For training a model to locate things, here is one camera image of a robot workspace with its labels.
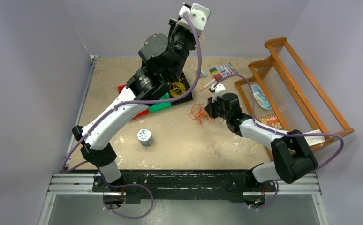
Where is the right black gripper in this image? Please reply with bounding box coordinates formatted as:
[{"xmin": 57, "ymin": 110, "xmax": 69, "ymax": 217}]
[{"xmin": 205, "ymin": 94, "xmax": 231, "ymax": 120}]

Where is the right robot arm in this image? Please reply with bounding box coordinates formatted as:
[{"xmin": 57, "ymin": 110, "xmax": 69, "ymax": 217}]
[{"xmin": 204, "ymin": 93, "xmax": 318, "ymax": 191}]

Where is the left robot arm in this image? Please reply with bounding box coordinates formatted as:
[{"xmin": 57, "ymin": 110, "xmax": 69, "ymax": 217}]
[{"xmin": 72, "ymin": 14, "xmax": 202, "ymax": 192}]

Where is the loose white marker pen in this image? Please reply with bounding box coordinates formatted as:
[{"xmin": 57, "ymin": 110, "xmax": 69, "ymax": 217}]
[{"xmin": 199, "ymin": 79, "xmax": 216, "ymax": 92}]

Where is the black plastic bin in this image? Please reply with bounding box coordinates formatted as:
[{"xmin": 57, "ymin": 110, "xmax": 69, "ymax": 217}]
[{"xmin": 167, "ymin": 72, "xmax": 193, "ymax": 106}]

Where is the marker pen pack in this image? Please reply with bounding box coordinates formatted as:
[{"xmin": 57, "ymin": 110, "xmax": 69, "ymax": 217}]
[{"xmin": 209, "ymin": 63, "xmax": 238, "ymax": 82}]

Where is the blue white plastic packet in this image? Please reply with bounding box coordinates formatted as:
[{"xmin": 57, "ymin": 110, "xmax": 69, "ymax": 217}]
[{"xmin": 251, "ymin": 84, "xmax": 272, "ymax": 110}]

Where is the green plastic bin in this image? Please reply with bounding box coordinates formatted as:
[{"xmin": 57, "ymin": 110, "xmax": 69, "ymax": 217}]
[{"xmin": 148, "ymin": 93, "xmax": 172, "ymax": 113}]

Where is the wooden rack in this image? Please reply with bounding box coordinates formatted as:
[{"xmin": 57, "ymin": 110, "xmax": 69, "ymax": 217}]
[{"xmin": 234, "ymin": 37, "xmax": 355, "ymax": 160}]

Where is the round blue white tin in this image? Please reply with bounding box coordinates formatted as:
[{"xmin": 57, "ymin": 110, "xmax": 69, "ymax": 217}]
[{"xmin": 137, "ymin": 128, "xmax": 153, "ymax": 147}]

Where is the red plastic bin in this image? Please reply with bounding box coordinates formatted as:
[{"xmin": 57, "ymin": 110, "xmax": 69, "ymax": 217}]
[{"xmin": 117, "ymin": 84, "xmax": 149, "ymax": 120}]

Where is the white red cardboard box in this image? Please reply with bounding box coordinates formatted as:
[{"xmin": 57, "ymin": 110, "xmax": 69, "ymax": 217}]
[{"xmin": 304, "ymin": 129, "xmax": 325, "ymax": 147}]

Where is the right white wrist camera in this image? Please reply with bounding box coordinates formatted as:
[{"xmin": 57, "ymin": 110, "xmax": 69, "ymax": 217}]
[{"xmin": 209, "ymin": 83, "xmax": 226, "ymax": 102}]

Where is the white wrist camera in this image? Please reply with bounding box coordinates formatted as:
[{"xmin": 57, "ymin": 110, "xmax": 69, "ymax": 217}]
[
  {"xmin": 176, "ymin": 3, "xmax": 211, "ymax": 36},
  {"xmin": 209, "ymin": 83, "xmax": 226, "ymax": 102}
]

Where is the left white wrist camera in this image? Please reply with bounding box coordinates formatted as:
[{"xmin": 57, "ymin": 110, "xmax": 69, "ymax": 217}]
[{"xmin": 176, "ymin": 3, "xmax": 211, "ymax": 36}]

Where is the yellow coiled cable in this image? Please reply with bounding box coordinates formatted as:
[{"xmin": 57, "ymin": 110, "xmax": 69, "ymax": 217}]
[{"xmin": 169, "ymin": 77, "xmax": 188, "ymax": 99}]

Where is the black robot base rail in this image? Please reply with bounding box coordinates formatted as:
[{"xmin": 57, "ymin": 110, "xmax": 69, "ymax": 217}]
[{"xmin": 92, "ymin": 169, "xmax": 276, "ymax": 204}]

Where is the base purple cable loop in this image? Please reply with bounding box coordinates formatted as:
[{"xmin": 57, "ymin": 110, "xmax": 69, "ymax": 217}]
[{"xmin": 102, "ymin": 180, "xmax": 156, "ymax": 219}]

